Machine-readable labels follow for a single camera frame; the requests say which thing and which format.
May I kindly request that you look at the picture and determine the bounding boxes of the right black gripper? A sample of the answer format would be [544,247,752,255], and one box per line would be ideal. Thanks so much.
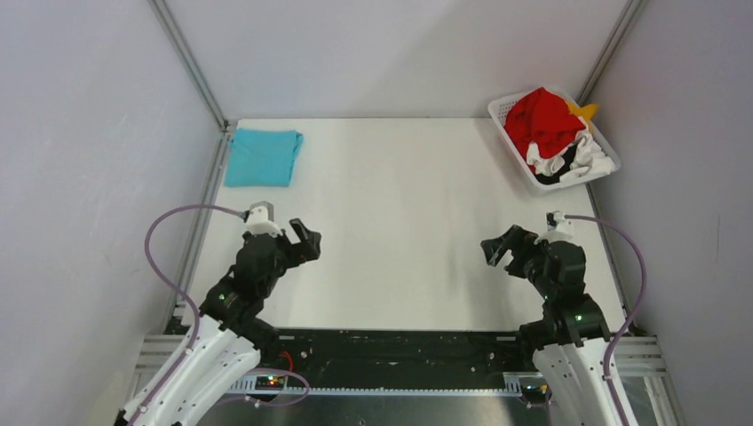
[480,224,555,299]

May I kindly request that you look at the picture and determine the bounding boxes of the teal t shirt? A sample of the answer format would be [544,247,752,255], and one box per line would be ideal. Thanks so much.
[224,129,305,187]

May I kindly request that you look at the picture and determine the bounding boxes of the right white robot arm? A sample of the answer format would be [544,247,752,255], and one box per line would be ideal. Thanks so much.
[480,225,638,425]

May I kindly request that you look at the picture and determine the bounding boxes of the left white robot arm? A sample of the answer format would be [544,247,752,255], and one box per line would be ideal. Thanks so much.
[115,217,321,425]

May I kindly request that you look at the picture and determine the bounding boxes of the white and black t shirt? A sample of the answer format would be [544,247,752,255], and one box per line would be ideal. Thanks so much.
[524,130,617,185]

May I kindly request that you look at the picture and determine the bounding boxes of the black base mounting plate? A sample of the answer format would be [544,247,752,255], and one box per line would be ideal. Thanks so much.
[260,328,537,390]

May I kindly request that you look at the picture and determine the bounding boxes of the red t shirt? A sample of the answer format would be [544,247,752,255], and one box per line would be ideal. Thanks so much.
[503,88,587,159]

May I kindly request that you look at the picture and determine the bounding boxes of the left controller board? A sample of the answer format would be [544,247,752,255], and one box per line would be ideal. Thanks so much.
[254,375,288,392]

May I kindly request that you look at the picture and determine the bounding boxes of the controller board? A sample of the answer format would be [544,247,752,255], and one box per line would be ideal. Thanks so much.
[254,375,288,392]
[519,384,551,407]

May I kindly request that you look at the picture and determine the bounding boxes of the yellow t shirt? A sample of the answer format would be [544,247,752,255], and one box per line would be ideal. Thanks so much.
[567,101,599,125]

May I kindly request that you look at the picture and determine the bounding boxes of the right controller board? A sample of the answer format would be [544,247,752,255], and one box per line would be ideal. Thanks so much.
[519,384,551,407]

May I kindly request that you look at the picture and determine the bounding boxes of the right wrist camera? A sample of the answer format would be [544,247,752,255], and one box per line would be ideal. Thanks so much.
[535,210,575,244]

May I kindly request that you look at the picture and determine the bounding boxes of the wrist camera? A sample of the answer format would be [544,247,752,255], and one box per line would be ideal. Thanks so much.
[243,201,282,238]
[535,210,575,244]

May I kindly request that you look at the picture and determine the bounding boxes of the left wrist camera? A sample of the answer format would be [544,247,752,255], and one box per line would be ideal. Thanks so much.
[243,201,282,238]

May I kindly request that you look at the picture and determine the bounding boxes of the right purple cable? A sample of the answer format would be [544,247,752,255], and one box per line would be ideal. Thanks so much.
[561,214,648,426]

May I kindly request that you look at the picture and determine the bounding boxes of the purple cable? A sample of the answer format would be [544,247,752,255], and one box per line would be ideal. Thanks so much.
[126,203,312,426]
[561,214,648,426]

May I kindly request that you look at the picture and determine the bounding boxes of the white slotted cable duct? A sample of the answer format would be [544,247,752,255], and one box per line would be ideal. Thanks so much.
[226,375,522,398]

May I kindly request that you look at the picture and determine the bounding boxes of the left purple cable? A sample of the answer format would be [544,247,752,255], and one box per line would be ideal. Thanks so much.
[126,203,312,426]

